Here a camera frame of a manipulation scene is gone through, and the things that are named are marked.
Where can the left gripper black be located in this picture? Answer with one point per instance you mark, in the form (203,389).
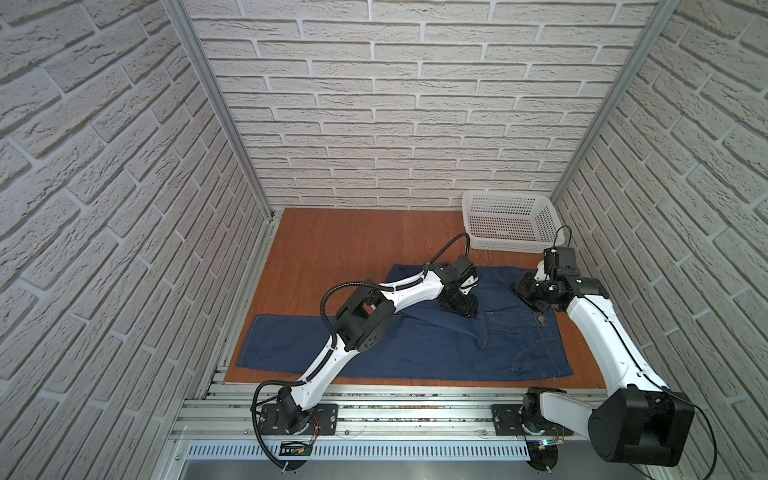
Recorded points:
(469,309)

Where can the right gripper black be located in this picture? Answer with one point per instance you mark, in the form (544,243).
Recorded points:
(520,287)

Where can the blue denim trousers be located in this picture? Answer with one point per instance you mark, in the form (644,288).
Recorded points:
(505,342)

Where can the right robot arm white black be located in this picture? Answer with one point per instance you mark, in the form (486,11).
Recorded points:
(641,421)

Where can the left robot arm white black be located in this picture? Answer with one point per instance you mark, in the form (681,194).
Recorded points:
(358,315)

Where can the white plastic laundry basket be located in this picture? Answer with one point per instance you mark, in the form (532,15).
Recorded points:
(512,222)

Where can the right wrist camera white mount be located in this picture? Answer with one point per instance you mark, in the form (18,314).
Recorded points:
(541,274)

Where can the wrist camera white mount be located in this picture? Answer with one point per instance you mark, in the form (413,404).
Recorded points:
(469,284)
(541,274)

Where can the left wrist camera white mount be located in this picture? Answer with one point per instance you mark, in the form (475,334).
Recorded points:
(469,284)

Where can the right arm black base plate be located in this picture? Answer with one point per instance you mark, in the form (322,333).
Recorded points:
(514,420)

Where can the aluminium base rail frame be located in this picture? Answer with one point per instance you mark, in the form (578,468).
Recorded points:
(364,423)

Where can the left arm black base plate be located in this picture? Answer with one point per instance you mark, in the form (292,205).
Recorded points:
(321,420)

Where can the right aluminium corner post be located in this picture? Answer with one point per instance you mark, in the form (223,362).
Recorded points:
(659,18)

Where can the aluminium corner post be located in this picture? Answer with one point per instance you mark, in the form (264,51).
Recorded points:
(191,42)
(659,18)

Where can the left aluminium corner post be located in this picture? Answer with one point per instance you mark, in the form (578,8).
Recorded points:
(191,42)

